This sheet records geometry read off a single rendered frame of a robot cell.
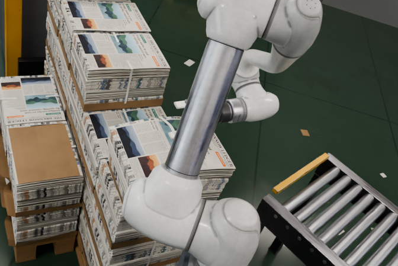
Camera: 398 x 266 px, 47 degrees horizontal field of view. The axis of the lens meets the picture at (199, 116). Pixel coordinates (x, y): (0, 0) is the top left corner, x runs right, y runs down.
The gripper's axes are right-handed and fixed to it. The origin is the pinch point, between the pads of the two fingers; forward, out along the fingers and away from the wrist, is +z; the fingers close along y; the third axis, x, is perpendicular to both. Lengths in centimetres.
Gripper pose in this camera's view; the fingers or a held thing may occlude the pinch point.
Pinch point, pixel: (175, 119)
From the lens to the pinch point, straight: 159.3
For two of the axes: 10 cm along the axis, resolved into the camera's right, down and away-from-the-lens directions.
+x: -3.9, -6.6, 6.4
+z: -9.0, 1.5, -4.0
